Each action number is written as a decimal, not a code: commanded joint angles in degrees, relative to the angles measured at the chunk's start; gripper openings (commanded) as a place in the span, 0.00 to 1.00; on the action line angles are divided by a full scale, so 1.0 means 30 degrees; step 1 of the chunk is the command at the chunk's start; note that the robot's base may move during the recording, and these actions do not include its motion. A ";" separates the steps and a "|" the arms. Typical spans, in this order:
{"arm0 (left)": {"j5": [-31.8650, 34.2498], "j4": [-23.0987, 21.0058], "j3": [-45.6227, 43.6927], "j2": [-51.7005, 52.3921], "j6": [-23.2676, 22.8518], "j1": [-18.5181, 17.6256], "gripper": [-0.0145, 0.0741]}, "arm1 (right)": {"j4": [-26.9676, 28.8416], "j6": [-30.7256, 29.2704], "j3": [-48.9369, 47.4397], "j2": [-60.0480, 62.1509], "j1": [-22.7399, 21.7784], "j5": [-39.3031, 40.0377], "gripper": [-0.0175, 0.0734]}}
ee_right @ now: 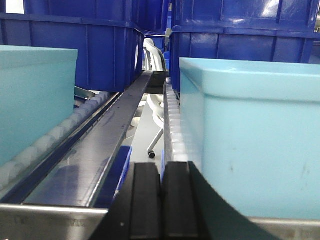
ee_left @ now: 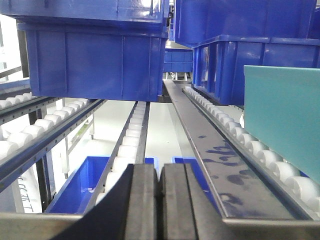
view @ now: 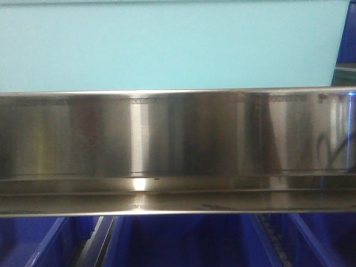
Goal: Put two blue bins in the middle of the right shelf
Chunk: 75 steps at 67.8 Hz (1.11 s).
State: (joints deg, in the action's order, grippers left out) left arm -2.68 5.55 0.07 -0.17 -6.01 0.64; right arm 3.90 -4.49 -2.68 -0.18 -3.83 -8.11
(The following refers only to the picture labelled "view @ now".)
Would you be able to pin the light blue plastic bin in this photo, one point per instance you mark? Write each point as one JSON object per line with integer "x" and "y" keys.
{"x": 160, "y": 45}

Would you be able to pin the dark blue bin lower middle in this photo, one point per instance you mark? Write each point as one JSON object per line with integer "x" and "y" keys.
{"x": 190, "y": 240}

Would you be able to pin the dark blue bin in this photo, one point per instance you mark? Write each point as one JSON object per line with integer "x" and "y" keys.
{"x": 319, "y": 239}
{"x": 190, "y": 240}
{"x": 44, "y": 241}
{"x": 344, "y": 73}

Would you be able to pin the roller track right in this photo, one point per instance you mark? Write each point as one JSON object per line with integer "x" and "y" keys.
{"x": 274, "y": 239}

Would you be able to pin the roller track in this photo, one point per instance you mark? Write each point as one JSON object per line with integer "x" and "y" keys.
{"x": 274, "y": 239}
{"x": 94, "y": 250}

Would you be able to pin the roller track left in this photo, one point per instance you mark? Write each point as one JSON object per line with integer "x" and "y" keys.
{"x": 94, "y": 250}

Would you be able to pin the dark blue bin lower right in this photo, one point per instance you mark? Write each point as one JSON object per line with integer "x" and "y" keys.
{"x": 319, "y": 239}

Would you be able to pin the dark blue bin upper right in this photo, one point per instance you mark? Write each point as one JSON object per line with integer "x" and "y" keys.
{"x": 344, "y": 73}

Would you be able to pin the dark blue bin lower left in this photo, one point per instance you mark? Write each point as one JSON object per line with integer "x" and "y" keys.
{"x": 44, "y": 241}

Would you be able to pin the stainless steel shelf front rail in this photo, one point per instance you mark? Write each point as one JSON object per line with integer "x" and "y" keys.
{"x": 178, "y": 151}

